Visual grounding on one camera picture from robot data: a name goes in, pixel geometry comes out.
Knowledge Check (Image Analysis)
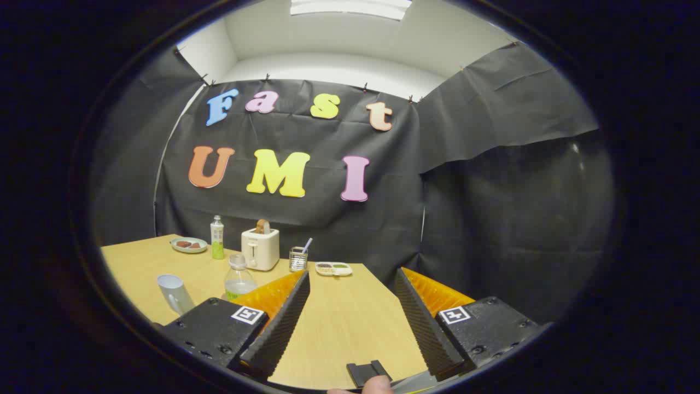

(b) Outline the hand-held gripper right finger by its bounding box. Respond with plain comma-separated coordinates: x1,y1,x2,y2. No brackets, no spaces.
394,267,540,382

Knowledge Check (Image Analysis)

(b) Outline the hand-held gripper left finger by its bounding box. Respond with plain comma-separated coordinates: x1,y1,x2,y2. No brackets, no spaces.
159,269,311,382

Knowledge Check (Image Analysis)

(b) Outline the green label juice bottle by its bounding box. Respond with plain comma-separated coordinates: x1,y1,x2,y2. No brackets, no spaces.
224,253,258,302

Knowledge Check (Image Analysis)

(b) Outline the white cup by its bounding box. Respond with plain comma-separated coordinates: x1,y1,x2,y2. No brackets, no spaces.
157,274,196,316

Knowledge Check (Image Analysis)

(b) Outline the slim green drink bottle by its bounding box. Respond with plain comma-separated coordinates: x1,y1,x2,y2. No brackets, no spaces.
211,215,226,260

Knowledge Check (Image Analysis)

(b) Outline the wooden table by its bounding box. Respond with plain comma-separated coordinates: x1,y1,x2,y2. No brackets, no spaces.
100,234,430,390

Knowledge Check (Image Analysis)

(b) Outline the white toaster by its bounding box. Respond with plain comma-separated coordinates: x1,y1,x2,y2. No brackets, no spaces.
241,227,280,271

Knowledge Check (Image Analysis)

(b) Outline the pale green plate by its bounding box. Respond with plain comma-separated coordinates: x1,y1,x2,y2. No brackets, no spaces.
171,237,208,254

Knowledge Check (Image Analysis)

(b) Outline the ceiling light panel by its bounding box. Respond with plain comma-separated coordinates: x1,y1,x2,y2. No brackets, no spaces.
290,0,412,21

